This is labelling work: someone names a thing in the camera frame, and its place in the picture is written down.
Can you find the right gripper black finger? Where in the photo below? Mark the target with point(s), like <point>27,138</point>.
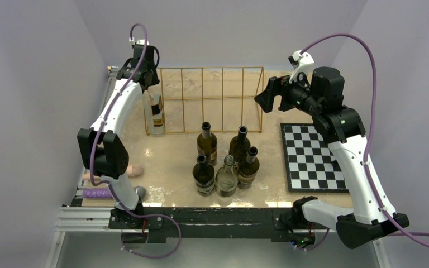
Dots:
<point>265,100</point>
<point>275,86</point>

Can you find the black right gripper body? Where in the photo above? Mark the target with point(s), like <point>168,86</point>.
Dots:
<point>292,95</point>

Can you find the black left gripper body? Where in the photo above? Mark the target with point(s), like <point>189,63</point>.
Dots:
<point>154,79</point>

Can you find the clear liquor bottle black cap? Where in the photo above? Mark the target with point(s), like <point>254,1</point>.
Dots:
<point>157,112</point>

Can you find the green wine bottle silver neck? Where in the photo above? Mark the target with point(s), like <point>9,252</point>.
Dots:
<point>207,144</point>

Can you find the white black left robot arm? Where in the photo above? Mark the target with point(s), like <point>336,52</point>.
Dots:
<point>102,151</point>

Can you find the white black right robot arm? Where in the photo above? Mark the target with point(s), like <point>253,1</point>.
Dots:
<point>372,216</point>

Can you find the green bottle silver foil neck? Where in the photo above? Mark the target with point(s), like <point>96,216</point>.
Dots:
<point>247,168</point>

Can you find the clear glass bottle front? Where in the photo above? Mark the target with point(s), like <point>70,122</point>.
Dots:
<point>226,181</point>

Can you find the dark brown bottle front left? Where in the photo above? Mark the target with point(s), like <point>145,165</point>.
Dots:
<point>204,176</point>

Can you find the black white chessboard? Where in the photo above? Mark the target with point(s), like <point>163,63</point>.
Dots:
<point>309,165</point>

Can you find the beige toy microphone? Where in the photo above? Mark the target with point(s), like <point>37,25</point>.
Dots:
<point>131,171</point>

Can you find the purple glitter microphone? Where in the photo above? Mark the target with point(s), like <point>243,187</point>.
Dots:
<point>100,193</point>

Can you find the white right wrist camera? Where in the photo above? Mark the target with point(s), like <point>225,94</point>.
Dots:
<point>302,62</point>

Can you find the gold wire wine rack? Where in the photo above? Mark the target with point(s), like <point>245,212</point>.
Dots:
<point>221,95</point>

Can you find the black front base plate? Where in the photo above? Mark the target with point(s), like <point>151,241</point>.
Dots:
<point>160,223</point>

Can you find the aluminium table edge rail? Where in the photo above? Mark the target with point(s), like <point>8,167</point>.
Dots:
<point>76,219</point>

